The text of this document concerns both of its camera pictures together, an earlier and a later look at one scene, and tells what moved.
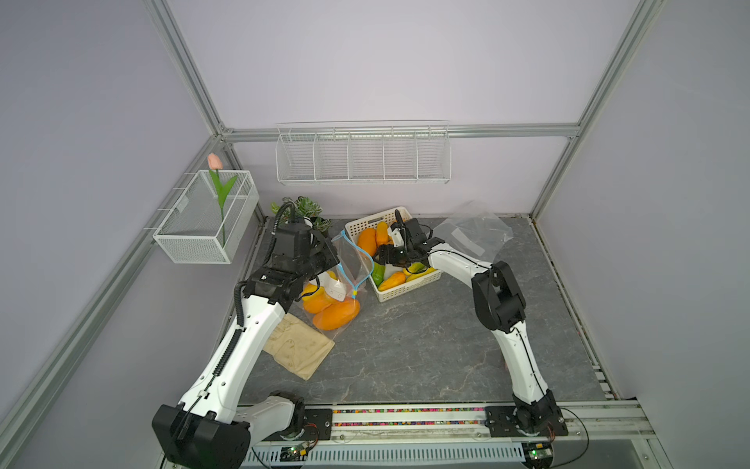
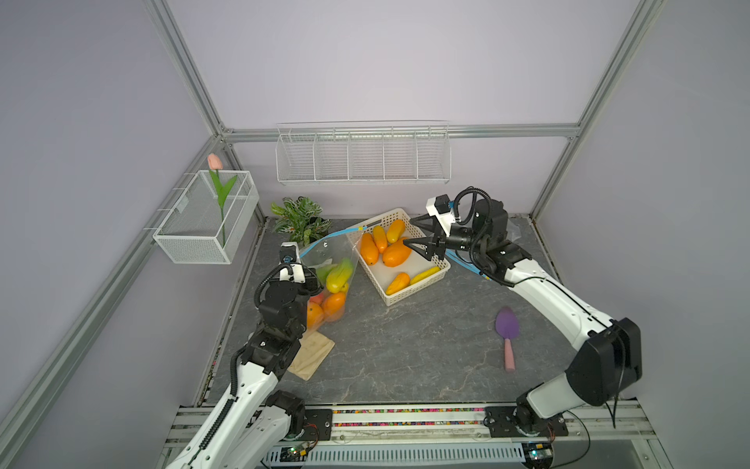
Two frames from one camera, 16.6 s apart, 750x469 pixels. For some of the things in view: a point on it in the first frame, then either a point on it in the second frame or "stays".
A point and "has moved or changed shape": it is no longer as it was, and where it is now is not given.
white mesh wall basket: (207, 224) stays
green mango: (378, 273) -> (338, 280)
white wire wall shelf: (363, 152) stays
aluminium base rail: (604, 435) stays
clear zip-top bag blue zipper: (331, 299) has moved or changed shape
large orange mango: (337, 315) -> (314, 316)
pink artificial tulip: (216, 164) stays
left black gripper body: (318, 261) -> (310, 287)
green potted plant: (303, 207) stays
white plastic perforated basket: (390, 281) stays
